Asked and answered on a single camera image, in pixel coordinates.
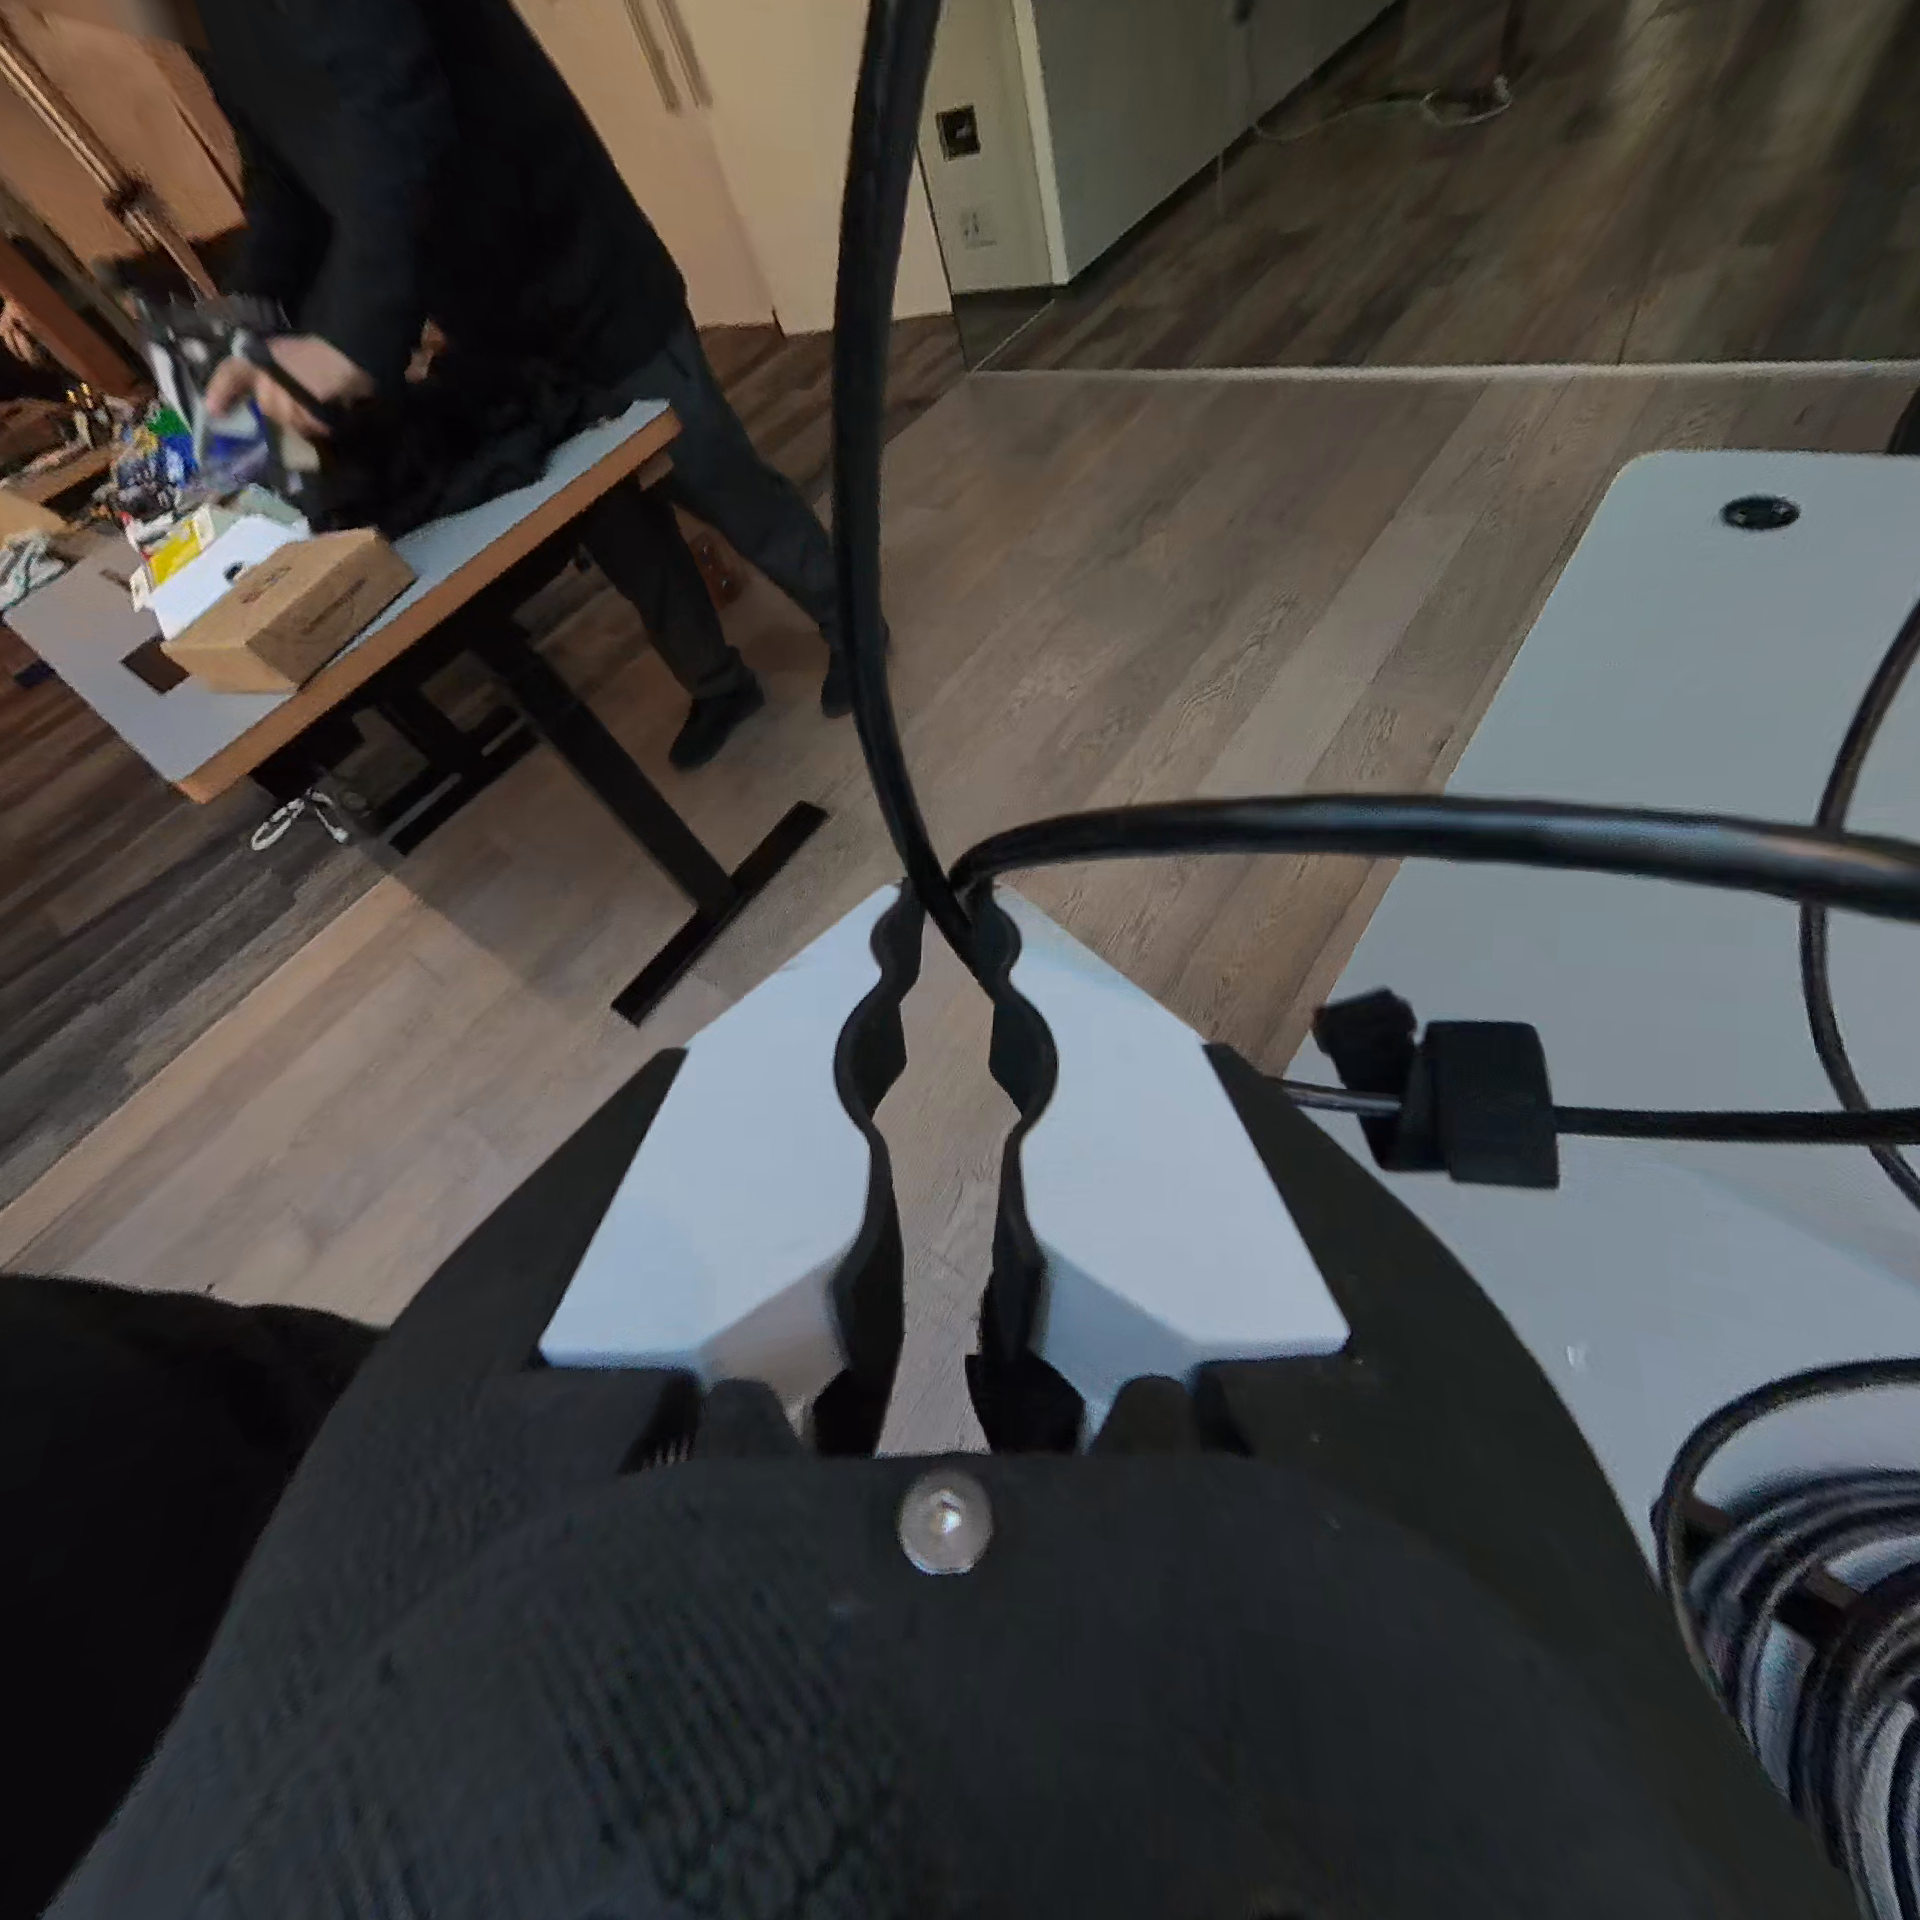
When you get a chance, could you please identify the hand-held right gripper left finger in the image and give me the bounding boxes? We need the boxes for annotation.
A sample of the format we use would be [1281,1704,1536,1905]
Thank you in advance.
[536,884,921,1456]

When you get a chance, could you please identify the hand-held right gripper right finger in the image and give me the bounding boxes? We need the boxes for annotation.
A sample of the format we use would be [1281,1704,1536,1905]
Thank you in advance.
[966,884,1352,1453]

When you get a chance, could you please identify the black velcro strap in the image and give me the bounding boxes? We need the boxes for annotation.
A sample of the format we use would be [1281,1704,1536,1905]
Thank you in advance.
[1312,988,1561,1190]

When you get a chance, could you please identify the black ethernet cable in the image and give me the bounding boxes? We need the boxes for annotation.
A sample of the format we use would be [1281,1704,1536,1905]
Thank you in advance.
[1281,592,1920,1920]

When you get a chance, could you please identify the long black cable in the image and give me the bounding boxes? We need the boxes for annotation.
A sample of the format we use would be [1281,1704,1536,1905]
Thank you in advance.
[830,0,1920,975]

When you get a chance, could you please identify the wood-edged grey desk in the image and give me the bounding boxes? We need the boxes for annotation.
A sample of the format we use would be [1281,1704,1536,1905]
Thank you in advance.
[0,398,830,1028]

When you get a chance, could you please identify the person's dark clothing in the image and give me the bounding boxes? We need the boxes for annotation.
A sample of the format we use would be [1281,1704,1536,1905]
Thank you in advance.
[0,1275,377,1920]

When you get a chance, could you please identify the small brown cardboard box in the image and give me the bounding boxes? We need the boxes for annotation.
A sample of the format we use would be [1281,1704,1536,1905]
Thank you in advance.
[161,526,419,694]

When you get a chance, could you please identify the black cloth pile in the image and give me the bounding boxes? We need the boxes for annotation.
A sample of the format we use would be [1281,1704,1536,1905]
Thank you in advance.
[316,367,601,528]

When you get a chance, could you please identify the white box yellow label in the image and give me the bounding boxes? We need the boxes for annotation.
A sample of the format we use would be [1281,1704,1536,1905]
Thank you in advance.
[137,503,312,639]

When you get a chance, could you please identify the cream cabinet doors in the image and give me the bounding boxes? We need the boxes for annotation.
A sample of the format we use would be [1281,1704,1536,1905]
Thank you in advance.
[510,0,782,331]

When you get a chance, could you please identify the white floor cable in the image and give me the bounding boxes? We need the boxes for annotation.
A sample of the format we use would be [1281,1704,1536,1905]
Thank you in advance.
[1252,70,1512,145]

